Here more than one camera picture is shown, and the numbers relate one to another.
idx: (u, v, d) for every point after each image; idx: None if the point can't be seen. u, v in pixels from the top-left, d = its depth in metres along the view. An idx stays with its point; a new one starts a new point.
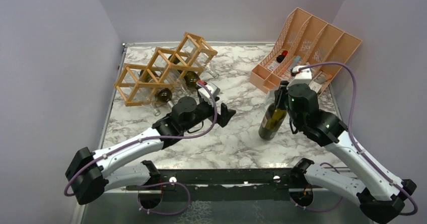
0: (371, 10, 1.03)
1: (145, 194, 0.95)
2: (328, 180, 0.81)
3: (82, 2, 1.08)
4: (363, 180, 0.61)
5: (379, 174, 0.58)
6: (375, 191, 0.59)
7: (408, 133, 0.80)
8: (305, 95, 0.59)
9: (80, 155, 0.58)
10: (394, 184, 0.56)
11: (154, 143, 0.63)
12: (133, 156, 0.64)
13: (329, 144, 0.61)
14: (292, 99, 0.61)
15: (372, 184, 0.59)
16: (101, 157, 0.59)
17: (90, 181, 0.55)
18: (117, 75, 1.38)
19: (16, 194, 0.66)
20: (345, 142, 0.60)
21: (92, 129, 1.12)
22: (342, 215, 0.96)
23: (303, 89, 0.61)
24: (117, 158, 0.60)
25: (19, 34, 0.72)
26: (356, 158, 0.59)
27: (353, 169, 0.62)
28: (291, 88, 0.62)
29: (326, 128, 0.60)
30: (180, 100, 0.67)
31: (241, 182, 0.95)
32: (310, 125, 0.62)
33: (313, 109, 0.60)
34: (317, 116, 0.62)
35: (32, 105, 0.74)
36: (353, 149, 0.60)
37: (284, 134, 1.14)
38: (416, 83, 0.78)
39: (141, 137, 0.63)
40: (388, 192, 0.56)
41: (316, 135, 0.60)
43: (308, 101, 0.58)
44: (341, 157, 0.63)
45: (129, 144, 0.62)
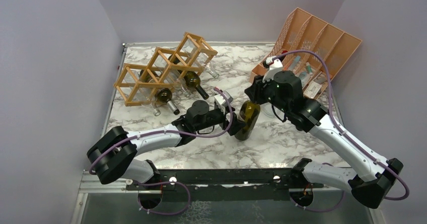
0: (371, 10, 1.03)
1: (145, 194, 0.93)
2: (324, 173, 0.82)
3: (82, 2, 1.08)
4: (348, 161, 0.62)
5: (363, 154, 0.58)
6: (360, 172, 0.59)
7: (408, 133, 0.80)
8: (289, 82, 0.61)
9: (117, 131, 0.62)
10: (378, 163, 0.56)
11: (175, 136, 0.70)
12: (157, 144, 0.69)
13: (312, 128, 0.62)
14: (278, 85, 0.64)
15: (357, 164, 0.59)
16: (136, 136, 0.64)
17: (127, 154, 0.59)
18: (117, 75, 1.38)
19: (17, 195, 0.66)
20: (326, 124, 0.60)
21: (92, 129, 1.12)
22: (342, 215, 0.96)
23: (288, 76, 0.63)
24: (147, 140, 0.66)
25: (19, 34, 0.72)
26: (339, 140, 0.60)
27: (338, 151, 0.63)
28: (277, 76, 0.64)
29: (308, 113, 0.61)
30: (195, 103, 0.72)
31: (241, 182, 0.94)
32: (294, 111, 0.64)
33: (297, 95, 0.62)
34: (300, 102, 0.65)
35: (32, 105, 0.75)
36: (336, 131, 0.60)
37: (284, 134, 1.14)
38: (416, 83, 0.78)
39: (166, 129, 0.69)
40: (373, 170, 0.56)
41: (299, 120, 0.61)
43: (292, 86, 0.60)
44: (324, 139, 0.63)
45: (155, 132, 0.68)
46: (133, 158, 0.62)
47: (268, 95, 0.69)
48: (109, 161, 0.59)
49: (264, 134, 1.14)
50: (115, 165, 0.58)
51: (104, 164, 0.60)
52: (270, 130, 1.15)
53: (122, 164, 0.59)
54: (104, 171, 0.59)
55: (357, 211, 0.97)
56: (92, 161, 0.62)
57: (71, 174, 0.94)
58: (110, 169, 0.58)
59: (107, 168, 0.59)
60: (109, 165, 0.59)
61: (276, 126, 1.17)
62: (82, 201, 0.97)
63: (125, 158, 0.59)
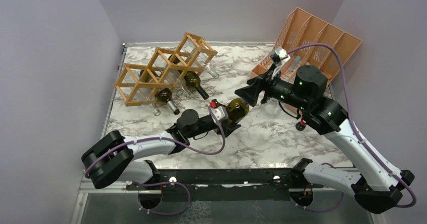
0: (371, 10, 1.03)
1: (145, 194, 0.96)
2: (326, 176, 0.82)
3: (82, 2, 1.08)
4: (361, 169, 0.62)
5: (379, 165, 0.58)
6: (372, 181, 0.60)
7: (409, 132, 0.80)
8: (315, 82, 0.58)
9: (113, 136, 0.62)
10: (393, 175, 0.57)
11: (170, 143, 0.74)
12: (152, 149, 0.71)
13: (330, 132, 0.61)
14: (300, 82, 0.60)
15: (370, 174, 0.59)
16: (133, 141, 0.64)
17: (122, 159, 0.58)
18: (117, 75, 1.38)
19: (16, 194, 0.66)
20: (346, 131, 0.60)
21: (92, 129, 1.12)
22: (343, 216, 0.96)
23: (313, 73, 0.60)
24: (143, 147, 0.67)
25: (19, 33, 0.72)
26: (357, 148, 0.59)
27: (351, 158, 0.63)
28: (301, 71, 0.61)
29: (328, 116, 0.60)
30: (184, 113, 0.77)
31: (241, 182, 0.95)
32: (312, 112, 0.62)
33: (319, 95, 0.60)
34: (319, 102, 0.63)
35: (32, 104, 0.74)
36: (354, 138, 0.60)
37: (284, 134, 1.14)
38: (416, 83, 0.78)
39: (162, 136, 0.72)
40: (387, 182, 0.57)
41: (317, 122, 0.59)
43: (318, 86, 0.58)
44: (340, 145, 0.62)
45: (151, 138, 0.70)
46: (128, 164, 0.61)
47: (279, 93, 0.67)
48: (104, 165, 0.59)
49: (264, 134, 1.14)
50: (111, 169, 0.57)
51: (100, 168, 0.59)
52: (270, 130, 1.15)
53: (117, 169, 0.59)
54: (98, 176, 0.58)
55: (357, 211, 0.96)
56: (87, 165, 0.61)
57: (70, 174, 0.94)
58: (104, 173, 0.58)
59: (101, 172, 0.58)
60: (104, 169, 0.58)
61: (276, 126, 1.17)
62: (82, 201, 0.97)
63: (120, 162, 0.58)
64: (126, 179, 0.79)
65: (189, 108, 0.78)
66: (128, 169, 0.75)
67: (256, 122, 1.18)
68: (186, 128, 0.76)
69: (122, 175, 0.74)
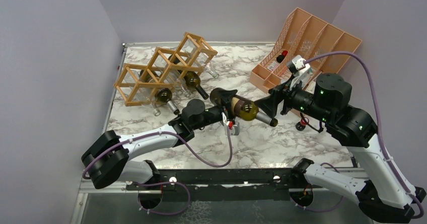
0: (371, 10, 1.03)
1: (145, 194, 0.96)
2: (328, 179, 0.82)
3: (82, 2, 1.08)
4: (376, 182, 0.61)
5: (400, 184, 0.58)
6: (385, 196, 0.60)
7: (409, 132, 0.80)
8: (340, 90, 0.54)
9: (108, 137, 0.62)
10: (409, 195, 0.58)
11: (171, 137, 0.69)
12: (152, 146, 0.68)
13: (357, 147, 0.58)
14: (322, 92, 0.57)
15: (386, 190, 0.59)
16: (128, 140, 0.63)
17: (117, 160, 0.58)
18: (117, 75, 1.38)
19: (16, 194, 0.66)
20: (374, 148, 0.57)
21: (92, 129, 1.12)
22: (344, 216, 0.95)
23: (335, 81, 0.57)
24: (140, 144, 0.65)
25: (19, 34, 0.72)
26: (382, 165, 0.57)
27: (369, 172, 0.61)
28: (322, 80, 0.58)
29: (358, 128, 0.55)
30: (190, 102, 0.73)
31: (241, 182, 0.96)
32: (338, 123, 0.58)
33: (344, 105, 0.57)
34: (345, 112, 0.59)
35: (32, 104, 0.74)
36: (381, 156, 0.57)
37: (284, 134, 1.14)
38: (416, 83, 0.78)
39: (161, 131, 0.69)
40: (403, 201, 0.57)
41: (345, 134, 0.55)
43: (342, 95, 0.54)
44: (362, 159, 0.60)
45: (149, 134, 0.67)
46: (125, 164, 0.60)
47: (298, 104, 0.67)
48: (103, 165, 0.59)
49: (264, 134, 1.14)
50: (107, 170, 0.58)
51: (98, 167, 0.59)
52: (270, 130, 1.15)
53: (114, 169, 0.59)
54: (98, 175, 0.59)
55: (358, 212, 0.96)
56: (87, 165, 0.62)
57: (70, 173, 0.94)
58: (101, 174, 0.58)
59: (99, 173, 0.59)
60: (101, 171, 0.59)
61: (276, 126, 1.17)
62: (82, 201, 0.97)
63: (116, 163, 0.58)
64: (126, 179, 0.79)
65: (195, 98, 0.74)
66: (128, 169, 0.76)
67: (256, 122, 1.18)
68: (192, 119, 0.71)
69: (122, 175, 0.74)
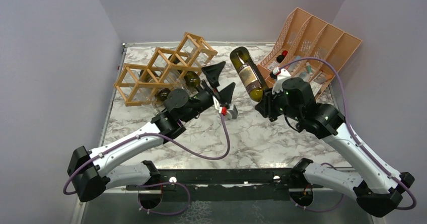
0: (371, 10, 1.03)
1: (145, 194, 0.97)
2: (327, 177, 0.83)
3: (82, 2, 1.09)
4: (360, 172, 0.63)
5: (378, 168, 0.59)
6: (371, 183, 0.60)
7: (408, 133, 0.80)
8: (298, 87, 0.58)
9: (78, 154, 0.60)
10: (392, 177, 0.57)
11: (152, 139, 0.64)
12: (132, 153, 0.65)
13: (328, 136, 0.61)
14: (287, 92, 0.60)
15: (369, 176, 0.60)
16: (98, 156, 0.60)
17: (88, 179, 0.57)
18: (117, 75, 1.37)
19: (16, 194, 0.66)
20: (344, 135, 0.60)
21: (92, 129, 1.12)
22: (344, 216, 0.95)
23: (297, 82, 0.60)
24: (114, 156, 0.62)
25: (20, 35, 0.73)
26: (355, 151, 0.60)
27: (351, 162, 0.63)
28: (285, 82, 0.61)
29: (325, 120, 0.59)
30: (172, 94, 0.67)
31: (241, 182, 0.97)
32: (307, 117, 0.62)
33: (309, 101, 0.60)
34: (314, 108, 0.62)
35: (32, 104, 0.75)
36: (352, 141, 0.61)
37: (284, 134, 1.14)
38: (415, 84, 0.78)
39: (139, 134, 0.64)
40: (386, 184, 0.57)
41: (314, 126, 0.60)
43: (301, 92, 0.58)
44: (339, 149, 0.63)
45: (125, 142, 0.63)
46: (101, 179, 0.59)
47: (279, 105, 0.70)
48: (80, 182, 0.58)
49: (264, 134, 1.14)
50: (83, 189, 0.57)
51: (77, 183, 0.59)
52: (270, 130, 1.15)
53: (90, 186, 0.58)
54: (79, 191, 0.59)
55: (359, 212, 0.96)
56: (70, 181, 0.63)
57: None
58: (81, 192, 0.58)
59: (79, 191, 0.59)
60: (80, 189, 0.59)
61: (276, 126, 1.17)
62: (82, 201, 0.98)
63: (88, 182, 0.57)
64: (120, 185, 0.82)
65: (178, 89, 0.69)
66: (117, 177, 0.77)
67: (256, 122, 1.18)
68: (177, 110, 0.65)
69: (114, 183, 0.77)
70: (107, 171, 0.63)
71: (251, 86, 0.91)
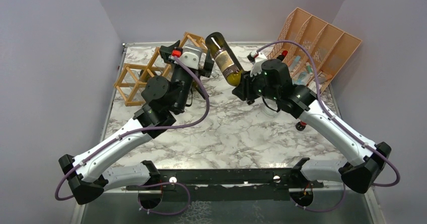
0: (371, 10, 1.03)
1: (145, 194, 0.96)
2: (318, 167, 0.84)
3: (83, 3, 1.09)
4: (339, 147, 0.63)
5: (352, 138, 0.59)
6: (350, 157, 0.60)
7: (408, 133, 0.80)
8: (277, 68, 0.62)
9: (62, 164, 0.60)
10: (366, 146, 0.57)
11: (135, 138, 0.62)
12: (118, 154, 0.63)
13: (302, 114, 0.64)
14: (266, 73, 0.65)
15: (346, 149, 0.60)
16: (79, 164, 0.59)
17: (74, 188, 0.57)
18: (117, 75, 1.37)
19: (16, 195, 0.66)
20: (315, 109, 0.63)
21: (92, 129, 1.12)
22: (343, 216, 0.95)
23: (275, 63, 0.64)
24: (95, 162, 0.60)
25: (20, 35, 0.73)
26: (328, 124, 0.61)
27: (328, 138, 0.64)
28: (264, 63, 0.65)
29: (297, 99, 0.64)
30: (150, 85, 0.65)
31: (241, 182, 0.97)
32: (283, 97, 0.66)
33: (285, 81, 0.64)
34: (290, 89, 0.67)
35: (32, 104, 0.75)
36: (325, 116, 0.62)
37: (284, 134, 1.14)
38: (416, 83, 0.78)
39: (120, 135, 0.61)
40: (360, 154, 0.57)
41: (289, 105, 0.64)
43: (279, 73, 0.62)
44: (314, 126, 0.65)
45: (108, 146, 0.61)
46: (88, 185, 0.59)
47: (258, 88, 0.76)
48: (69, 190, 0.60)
49: (264, 134, 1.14)
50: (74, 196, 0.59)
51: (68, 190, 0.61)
52: (270, 130, 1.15)
53: (80, 193, 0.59)
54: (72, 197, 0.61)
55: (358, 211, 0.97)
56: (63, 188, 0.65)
57: None
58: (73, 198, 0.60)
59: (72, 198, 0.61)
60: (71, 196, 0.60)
61: (276, 126, 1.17)
62: None
63: (76, 191, 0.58)
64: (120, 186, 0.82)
65: (154, 79, 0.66)
66: (115, 179, 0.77)
67: (256, 122, 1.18)
68: (159, 101, 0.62)
69: (113, 185, 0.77)
70: (95, 176, 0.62)
71: (228, 70, 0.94)
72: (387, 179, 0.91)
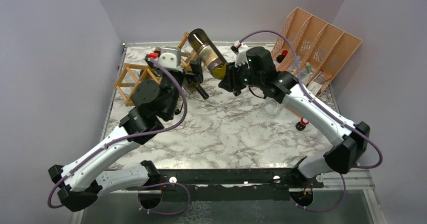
0: (371, 10, 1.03)
1: (145, 194, 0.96)
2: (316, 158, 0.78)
3: (82, 3, 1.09)
4: (319, 128, 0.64)
5: (331, 119, 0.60)
6: (330, 136, 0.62)
7: (408, 133, 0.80)
8: (259, 54, 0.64)
9: (51, 174, 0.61)
10: (345, 126, 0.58)
11: (120, 147, 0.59)
12: (105, 164, 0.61)
13: (284, 97, 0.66)
14: (250, 59, 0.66)
15: (326, 129, 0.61)
16: (66, 175, 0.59)
17: (62, 199, 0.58)
18: (117, 75, 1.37)
19: (15, 195, 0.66)
20: (296, 92, 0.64)
21: (92, 129, 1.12)
22: (343, 216, 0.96)
23: (259, 50, 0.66)
24: (83, 173, 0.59)
25: (20, 35, 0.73)
26: (309, 106, 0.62)
27: (310, 120, 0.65)
28: (248, 50, 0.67)
29: (280, 83, 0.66)
30: (139, 88, 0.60)
31: (241, 182, 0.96)
32: (267, 82, 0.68)
33: (269, 67, 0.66)
34: (273, 75, 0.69)
35: (32, 104, 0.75)
36: (305, 98, 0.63)
37: (284, 134, 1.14)
38: (416, 84, 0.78)
39: (105, 145, 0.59)
40: (340, 133, 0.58)
41: (271, 90, 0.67)
43: (262, 59, 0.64)
44: (296, 108, 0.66)
45: (93, 156, 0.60)
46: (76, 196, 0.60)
47: (243, 77, 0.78)
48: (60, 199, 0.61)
49: (264, 134, 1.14)
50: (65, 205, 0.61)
51: None
52: (270, 130, 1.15)
53: (70, 202, 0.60)
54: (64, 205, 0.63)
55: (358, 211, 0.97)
56: None
57: None
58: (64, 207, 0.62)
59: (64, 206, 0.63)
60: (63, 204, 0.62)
61: (276, 126, 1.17)
62: None
63: (64, 202, 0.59)
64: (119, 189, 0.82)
65: (145, 81, 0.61)
66: (110, 184, 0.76)
67: (256, 122, 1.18)
68: (148, 106, 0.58)
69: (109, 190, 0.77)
70: (85, 185, 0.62)
71: (213, 64, 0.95)
72: (387, 179, 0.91)
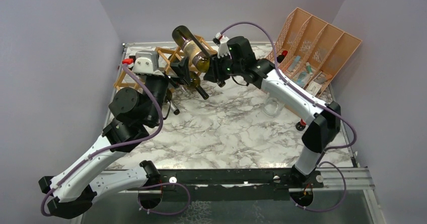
0: (371, 10, 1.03)
1: (145, 194, 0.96)
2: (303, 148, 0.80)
3: (83, 3, 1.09)
4: (296, 110, 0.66)
5: (304, 99, 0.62)
6: (304, 117, 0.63)
7: (408, 134, 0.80)
8: (238, 42, 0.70)
9: (41, 187, 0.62)
10: (316, 104, 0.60)
11: (103, 157, 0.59)
12: (92, 174, 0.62)
13: (262, 82, 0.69)
14: (229, 48, 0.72)
15: (299, 109, 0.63)
16: (54, 188, 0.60)
17: (51, 210, 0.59)
18: (117, 75, 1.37)
19: (16, 194, 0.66)
20: (272, 77, 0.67)
21: (92, 129, 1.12)
22: (342, 216, 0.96)
23: (238, 38, 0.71)
24: (70, 184, 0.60)
25: (20, 35, 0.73)
26: (283, 88, 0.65)
27: (286, 102, 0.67)
28: (229, 40, 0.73)
29: (258, 69, 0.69)
30: (118, 97, 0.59)
31: (241, 182, 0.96)
32: (246, 69, 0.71)
33: (247, 54, 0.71)
34: (252, 62, 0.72)
35: (32, 104, 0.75)
36: (280, 81, 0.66)
37: (284, 134, 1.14)
38: (415, 83, 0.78)
39: (88, 156, 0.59)
40: (311, 111, 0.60)
41: (250, 76, 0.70)
43: (240, 46, 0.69)
44: (274, 92, 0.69)
45: (78, 167, 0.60)
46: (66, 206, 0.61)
47: (226, 67, 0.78)
48: None
49: (264, 134, 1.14)
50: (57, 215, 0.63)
51: None
52: (270, 130, 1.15)
53: (61, 211, 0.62)
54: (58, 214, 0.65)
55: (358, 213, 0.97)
56: None
57: None
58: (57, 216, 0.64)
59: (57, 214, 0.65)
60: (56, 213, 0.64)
61: (276, 126, 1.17)
62: None
63: (55, 212, 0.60)
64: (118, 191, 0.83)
65: (123, 90, 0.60)
66: (107, 188, 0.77)
67: (256, 122, 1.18)
68: (127, 115, 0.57)
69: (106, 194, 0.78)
70: (75, 195, 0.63)
71: (197, 57, 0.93)
72: (387, 178, 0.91)
